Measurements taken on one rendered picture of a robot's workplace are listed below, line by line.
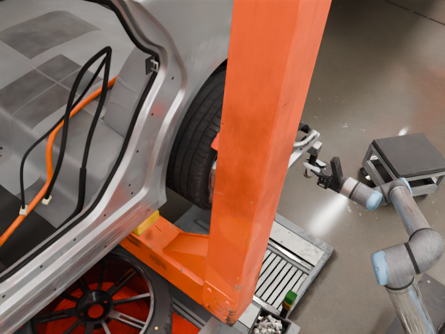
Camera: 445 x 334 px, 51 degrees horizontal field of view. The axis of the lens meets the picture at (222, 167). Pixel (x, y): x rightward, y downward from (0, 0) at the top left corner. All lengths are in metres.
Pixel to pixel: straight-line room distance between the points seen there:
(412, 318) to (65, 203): 1.44
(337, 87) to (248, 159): 3.04
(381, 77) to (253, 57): 3.52
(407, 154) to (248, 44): 2.30
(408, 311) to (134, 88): 1.35
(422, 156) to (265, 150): 2.18
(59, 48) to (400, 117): 2.76
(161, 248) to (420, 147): 1.98
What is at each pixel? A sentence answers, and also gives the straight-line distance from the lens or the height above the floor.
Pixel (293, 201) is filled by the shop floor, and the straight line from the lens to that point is 3.16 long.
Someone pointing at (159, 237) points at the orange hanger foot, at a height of 0.68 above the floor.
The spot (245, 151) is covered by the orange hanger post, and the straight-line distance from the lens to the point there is 1.25.
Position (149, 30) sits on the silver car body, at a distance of 1.52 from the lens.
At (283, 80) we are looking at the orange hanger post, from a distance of 1.07.
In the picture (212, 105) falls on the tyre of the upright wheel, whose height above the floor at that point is 1.15.
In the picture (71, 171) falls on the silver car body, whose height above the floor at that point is 0.94.
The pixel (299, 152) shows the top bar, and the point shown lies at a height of 0.98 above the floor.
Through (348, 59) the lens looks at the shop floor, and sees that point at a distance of 4.67.
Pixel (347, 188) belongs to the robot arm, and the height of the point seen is 0.84.
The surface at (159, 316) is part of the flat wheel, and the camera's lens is 2.06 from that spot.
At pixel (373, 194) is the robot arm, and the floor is 0.85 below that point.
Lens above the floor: 2.35
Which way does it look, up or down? 46 degrees down
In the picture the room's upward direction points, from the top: 7 degrees clockwise
